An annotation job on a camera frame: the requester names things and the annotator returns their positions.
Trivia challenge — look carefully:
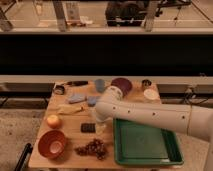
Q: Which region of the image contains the purple bowl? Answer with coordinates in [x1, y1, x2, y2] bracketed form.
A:
[111, 78, 132, 97]

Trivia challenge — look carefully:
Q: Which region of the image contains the grey-blue cloth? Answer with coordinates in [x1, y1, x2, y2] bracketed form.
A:
[68, 93, 86, 104]

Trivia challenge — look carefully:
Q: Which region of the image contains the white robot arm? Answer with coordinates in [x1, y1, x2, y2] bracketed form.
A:
[94, 86, 213, 171]

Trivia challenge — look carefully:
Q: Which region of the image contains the black eraser block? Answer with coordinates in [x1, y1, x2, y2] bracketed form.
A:
[81, 123, 95, 133]

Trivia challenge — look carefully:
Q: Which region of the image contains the small dark metal cup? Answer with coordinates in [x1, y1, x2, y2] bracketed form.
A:
[142, 79, 152, 90]

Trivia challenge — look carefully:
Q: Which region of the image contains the green plastic tray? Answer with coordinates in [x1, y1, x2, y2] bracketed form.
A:
[113, 119, 184, 167]

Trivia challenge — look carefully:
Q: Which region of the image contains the yellow apple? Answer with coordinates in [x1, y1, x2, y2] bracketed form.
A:
[46, 115, 61, 129]

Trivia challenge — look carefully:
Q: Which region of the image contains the bunch of dark grapes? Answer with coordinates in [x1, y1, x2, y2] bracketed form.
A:
[75, 139, 108, 160]

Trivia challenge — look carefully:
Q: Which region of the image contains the blue cup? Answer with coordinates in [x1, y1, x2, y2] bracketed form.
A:
[94, 79, 105, 93]

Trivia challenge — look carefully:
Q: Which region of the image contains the blue sponge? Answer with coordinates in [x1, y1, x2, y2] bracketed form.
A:
[87, 96, 99, 107]

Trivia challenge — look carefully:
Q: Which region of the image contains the orange bowl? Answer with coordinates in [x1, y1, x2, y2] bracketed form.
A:
[38, 130, 67, 159]

